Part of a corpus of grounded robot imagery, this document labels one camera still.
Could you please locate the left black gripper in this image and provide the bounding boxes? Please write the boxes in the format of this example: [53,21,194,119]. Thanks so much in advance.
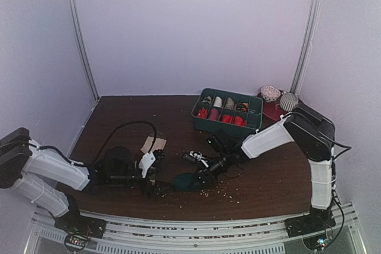
[109,168,174,199]

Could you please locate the dark green christmas sock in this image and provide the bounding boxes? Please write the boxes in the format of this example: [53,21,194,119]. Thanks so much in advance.
[172,173,202,192]

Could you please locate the beige striped sock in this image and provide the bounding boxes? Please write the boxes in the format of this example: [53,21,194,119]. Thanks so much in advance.
[140,136,167,153]

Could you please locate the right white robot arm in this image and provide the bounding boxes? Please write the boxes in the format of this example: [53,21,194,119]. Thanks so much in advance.
[175,104,351,231]

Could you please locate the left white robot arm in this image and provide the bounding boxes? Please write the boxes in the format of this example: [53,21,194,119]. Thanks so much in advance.
[1,127,171,233]

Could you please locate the red socks in box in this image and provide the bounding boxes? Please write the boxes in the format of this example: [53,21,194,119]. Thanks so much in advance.
[196,108,246,126]

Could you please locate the maroon rolled sock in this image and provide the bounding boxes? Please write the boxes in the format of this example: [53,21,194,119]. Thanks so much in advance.
[208,108,220,121]

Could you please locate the green divided storage box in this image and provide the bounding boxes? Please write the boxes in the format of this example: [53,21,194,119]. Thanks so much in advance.
[191,88,264,138]

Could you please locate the cream rolled sock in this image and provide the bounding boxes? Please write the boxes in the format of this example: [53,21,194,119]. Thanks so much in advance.
[213,96,223,108]

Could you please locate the red round plate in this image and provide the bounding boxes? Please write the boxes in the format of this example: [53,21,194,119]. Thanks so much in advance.
[258,90,302,121]

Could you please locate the pink patterned bowl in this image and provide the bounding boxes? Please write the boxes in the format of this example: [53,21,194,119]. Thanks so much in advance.
[260,86,281,102]

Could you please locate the white striped cup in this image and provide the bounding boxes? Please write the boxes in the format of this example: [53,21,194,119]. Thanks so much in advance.
[279,92,299,112]

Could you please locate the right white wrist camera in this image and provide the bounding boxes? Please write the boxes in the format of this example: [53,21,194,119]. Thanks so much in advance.
[189,150,209,168]

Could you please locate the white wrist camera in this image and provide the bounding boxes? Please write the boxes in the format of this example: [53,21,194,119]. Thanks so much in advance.
[138,152,156,178]
[189,150,209,168]

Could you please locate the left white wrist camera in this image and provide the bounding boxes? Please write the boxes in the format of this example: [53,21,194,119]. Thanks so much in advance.
[138,152,156,178]

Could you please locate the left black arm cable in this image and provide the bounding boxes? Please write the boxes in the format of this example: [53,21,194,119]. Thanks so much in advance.
[92,120,158,165]

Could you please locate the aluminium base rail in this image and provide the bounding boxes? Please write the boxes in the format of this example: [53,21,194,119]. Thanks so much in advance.
[21,203,369,253]

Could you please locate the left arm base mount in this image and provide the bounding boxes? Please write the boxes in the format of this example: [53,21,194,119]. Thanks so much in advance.
[54,216,107,239]

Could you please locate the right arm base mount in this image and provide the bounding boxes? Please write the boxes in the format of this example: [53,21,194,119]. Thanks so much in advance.
[285,214,336,238]

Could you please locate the left aluminium corner post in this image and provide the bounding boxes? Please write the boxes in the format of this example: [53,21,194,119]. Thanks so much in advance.
[68,0,100,102]

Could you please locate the aluminium corner post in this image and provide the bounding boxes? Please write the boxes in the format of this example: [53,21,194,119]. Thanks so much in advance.
[68,0,100,102]
[290,0,321,95]

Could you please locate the right aluminium corner post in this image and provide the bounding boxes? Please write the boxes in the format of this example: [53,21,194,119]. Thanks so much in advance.
[290,0,321,95]

